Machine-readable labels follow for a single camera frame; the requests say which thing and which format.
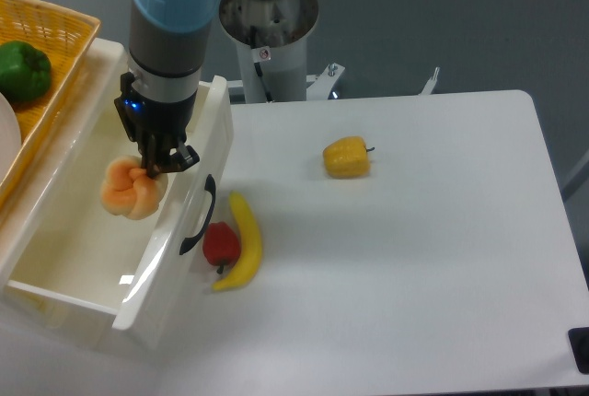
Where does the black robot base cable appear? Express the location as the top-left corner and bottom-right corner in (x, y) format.
(248, 25), (274, 104)

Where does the black object at table edge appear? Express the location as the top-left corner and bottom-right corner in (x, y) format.
(568, 327), (589, 375)

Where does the yellow banana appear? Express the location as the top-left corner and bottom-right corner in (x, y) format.
(212, 191), (263, 293)

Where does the red bell pepper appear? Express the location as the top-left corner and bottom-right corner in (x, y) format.
(202, 222), (241, 274)

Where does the white plate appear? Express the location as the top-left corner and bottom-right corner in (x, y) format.
(0, 95), (22, 180)

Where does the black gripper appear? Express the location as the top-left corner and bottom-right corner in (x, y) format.
(114, 72), (200, 179)

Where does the yellow bell pepper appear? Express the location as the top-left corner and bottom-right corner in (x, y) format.
(322, 136), (375, 179)

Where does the green bell pepper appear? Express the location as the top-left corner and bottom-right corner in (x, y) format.
(1, 41), (52, 103)

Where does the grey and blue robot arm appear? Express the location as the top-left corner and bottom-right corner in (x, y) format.
(115, 0), (318, 177)

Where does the white open drawer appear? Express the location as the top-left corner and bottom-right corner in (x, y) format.
(1, 62), (235, 353)

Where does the round orange bread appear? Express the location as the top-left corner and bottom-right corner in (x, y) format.
(100, 156), (168, 220)

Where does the yellow woven basket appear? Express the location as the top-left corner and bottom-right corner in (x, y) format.
(1, 0), (101, 204)

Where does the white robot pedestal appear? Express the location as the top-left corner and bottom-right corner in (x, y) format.
(219, 0), (345, 103)

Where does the black drawer handle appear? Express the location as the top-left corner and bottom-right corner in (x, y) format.
(179, 174), (217, 257)

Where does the white drawer cabinet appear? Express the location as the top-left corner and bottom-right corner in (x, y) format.
(1, 39), (127, 283)

